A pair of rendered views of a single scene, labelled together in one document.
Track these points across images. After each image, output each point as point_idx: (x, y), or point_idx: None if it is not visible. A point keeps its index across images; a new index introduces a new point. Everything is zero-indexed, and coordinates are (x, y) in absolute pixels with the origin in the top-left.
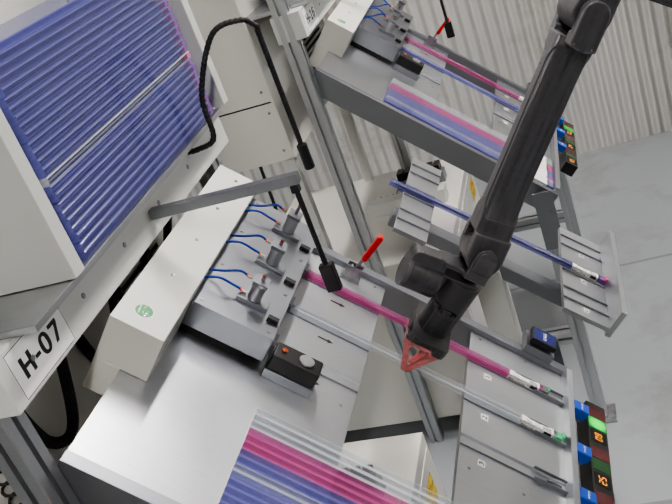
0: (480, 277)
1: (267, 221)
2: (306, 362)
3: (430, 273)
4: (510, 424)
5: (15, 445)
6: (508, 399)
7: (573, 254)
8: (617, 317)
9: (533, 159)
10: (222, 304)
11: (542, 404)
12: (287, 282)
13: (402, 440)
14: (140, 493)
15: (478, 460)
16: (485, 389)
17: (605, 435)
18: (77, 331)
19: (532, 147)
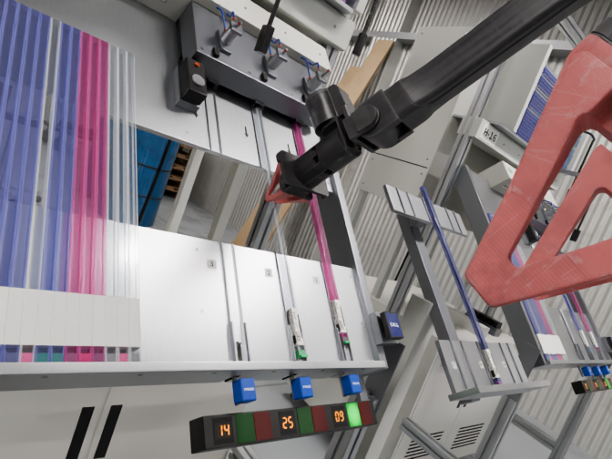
0: (353, 128)
1: (308, 78)
2: (196, 77)
3: (328, 106)
4: (280, 301)
5: None
6: (307, 301)
7: (498, 355)
8: (470, 388)
9: (477, 51)
10: (204, 20)
11: (328, 341)
12: (261, 75)
13: None
14: None
15: (212, 260)
16: (300, 277)
17: (347, 425)
18: None
19: (484, 37)
